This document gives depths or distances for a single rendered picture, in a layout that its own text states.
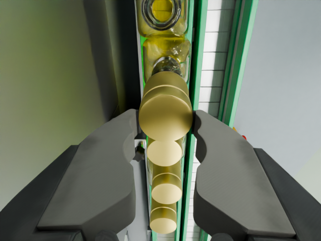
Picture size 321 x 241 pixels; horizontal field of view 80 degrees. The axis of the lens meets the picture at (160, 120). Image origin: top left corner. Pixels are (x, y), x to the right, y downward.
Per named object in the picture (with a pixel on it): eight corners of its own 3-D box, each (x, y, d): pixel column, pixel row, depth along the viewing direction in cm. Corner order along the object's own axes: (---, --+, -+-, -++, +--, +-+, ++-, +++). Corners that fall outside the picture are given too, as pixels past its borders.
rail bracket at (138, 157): (122, 115, 49) (108, 148, 37) (149, 115, 49) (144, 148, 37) (124, 129, 51) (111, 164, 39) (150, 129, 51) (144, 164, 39)
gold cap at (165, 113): (142, 71, 15) (133, 92, 11) (189, 71, 14) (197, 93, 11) (144, 112, 16) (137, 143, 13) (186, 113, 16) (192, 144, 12)
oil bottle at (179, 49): (153, 26, 38) (139, 42, 20) (181, 26, 38) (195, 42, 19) (153, 56, 41) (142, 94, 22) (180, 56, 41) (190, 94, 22)
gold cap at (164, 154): (148, 114, 21) (144, 137, 17) (181, 114, 21) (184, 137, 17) (150, 141, 23) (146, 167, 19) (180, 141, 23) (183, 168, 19)
